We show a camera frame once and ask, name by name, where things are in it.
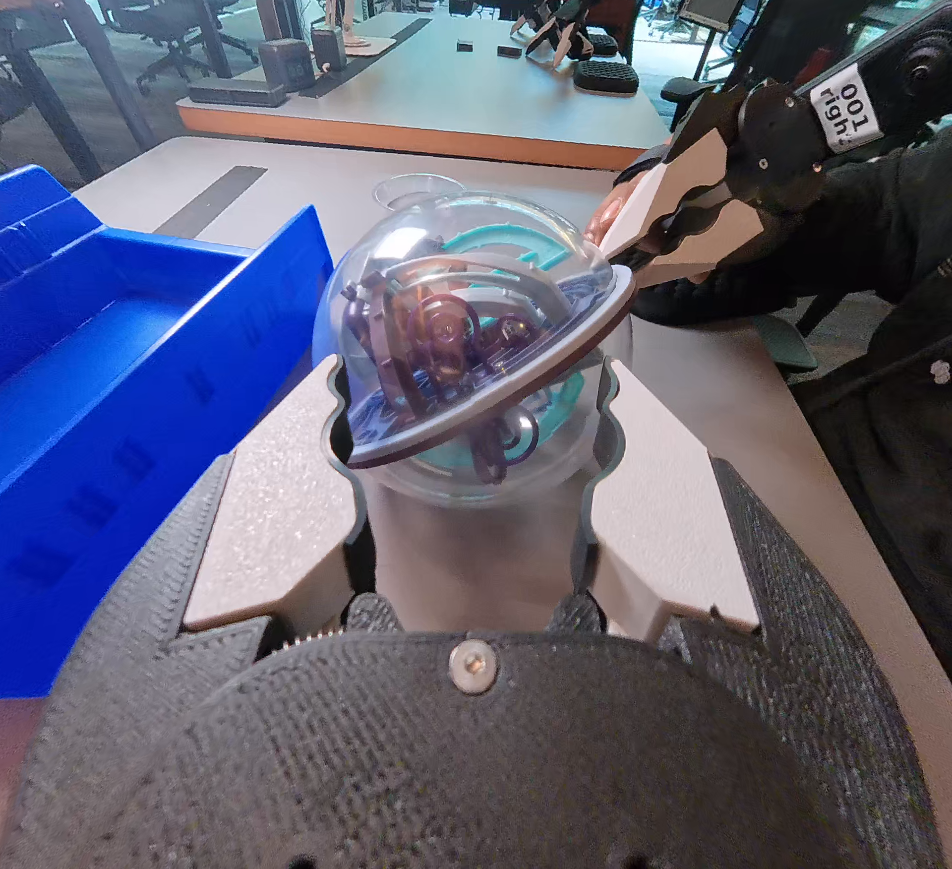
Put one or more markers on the black desk mat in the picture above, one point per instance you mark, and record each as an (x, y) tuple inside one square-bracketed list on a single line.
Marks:
[(327, 82)]

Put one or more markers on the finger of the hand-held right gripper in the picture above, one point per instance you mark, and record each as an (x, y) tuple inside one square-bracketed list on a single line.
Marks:
[(669, 192), (714, 236)]

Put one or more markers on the clear plastic maze ball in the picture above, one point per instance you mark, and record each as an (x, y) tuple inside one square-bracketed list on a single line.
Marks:
[(446, 289)]

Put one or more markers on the black mesh office chair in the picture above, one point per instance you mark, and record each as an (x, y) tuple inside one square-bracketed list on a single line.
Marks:
[(818, 13)]

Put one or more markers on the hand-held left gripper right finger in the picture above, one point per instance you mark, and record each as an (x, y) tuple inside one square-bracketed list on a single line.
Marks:
[(669, 534)]

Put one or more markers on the black oval wrist rest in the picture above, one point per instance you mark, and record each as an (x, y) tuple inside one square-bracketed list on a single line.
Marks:
[(606, 77), (602, 45)]

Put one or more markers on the black power station box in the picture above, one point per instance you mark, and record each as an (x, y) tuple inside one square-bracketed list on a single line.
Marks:
[(286, 65)]

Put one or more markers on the black rolling office chair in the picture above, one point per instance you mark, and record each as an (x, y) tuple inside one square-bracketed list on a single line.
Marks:
[(163, 13)]

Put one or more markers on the blue plastic bin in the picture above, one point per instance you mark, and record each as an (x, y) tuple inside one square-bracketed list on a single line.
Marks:
[(37, 207), (111, 437)]

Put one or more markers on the orange-edged grey desk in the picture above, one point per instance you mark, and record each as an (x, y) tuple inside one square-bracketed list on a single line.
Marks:
[(461, 95)]

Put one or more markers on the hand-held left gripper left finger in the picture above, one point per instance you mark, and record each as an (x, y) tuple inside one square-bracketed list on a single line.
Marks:
[(275, 534)]

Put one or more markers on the long black bar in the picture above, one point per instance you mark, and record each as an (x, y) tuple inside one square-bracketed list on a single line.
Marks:
[(238, 94)]

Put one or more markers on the person's right hand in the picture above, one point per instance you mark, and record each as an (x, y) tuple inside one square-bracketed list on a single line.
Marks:
[(606, 214)]

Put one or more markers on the small black speaker box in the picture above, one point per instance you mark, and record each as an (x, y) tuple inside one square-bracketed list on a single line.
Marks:
[(329, 49)]

